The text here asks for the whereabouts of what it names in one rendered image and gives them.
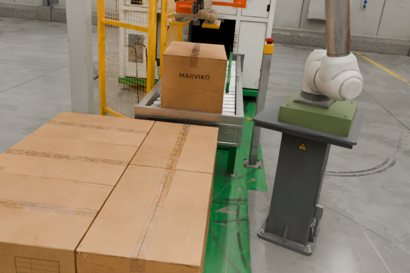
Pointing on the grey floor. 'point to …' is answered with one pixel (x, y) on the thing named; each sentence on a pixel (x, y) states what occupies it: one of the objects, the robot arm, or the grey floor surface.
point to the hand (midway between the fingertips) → (187, 5)
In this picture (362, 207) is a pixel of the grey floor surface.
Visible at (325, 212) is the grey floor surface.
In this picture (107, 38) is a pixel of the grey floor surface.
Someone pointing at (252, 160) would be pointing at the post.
